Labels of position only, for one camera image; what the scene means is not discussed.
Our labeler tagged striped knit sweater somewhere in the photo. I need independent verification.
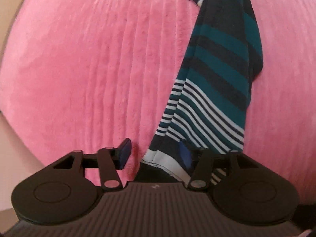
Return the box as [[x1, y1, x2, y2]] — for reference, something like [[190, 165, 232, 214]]
[[135, 0, 263, 183]]

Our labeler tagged pink plush bed blanket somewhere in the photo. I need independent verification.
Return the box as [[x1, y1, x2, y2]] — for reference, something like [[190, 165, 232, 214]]
[[1, 0, 315, 203]]

